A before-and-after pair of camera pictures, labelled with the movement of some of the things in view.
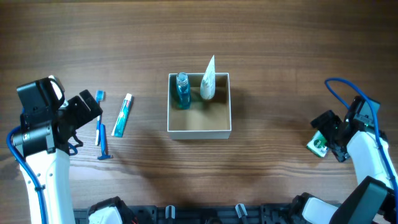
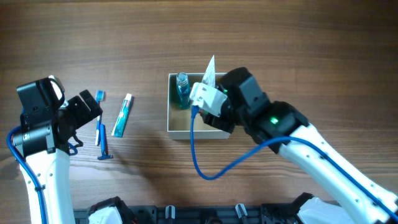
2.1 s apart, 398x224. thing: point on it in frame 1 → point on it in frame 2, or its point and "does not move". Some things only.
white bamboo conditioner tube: (208, 86) does not move
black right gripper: (326, 126) → (226, 118)
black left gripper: (86, 114) does not move
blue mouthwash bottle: (184, 95) does not move
